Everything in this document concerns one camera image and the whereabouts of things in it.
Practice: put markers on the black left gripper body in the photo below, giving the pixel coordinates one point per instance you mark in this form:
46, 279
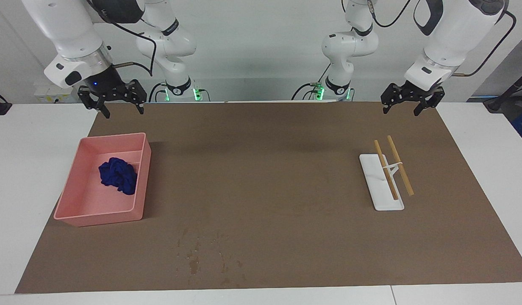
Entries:
417, 91

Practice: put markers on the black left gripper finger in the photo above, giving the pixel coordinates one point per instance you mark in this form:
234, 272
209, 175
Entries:
392, 94
438, 96

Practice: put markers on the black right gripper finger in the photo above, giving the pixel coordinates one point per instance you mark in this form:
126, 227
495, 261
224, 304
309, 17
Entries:
89, 97
138, 93

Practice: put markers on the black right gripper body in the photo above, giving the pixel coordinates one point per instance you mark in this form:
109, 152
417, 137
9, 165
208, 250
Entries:
106, 84

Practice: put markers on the blue cloth towel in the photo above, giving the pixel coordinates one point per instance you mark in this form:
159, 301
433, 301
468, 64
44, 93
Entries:
117, 176

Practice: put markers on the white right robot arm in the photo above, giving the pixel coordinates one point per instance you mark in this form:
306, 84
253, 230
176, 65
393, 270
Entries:
70, 29

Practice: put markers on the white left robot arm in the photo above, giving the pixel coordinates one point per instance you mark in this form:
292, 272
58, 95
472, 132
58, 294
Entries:
451, 38

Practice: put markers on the white towel rack wooden rods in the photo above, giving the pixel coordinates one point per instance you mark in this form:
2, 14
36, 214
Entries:
386, 199

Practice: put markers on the pink plastic bin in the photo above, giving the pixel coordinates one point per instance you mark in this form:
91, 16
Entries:
83, 199

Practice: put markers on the brown table mat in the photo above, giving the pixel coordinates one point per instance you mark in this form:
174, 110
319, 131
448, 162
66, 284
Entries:
286, 190

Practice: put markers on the white wall socket box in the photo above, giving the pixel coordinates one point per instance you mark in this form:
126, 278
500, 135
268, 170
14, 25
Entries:
53, 96

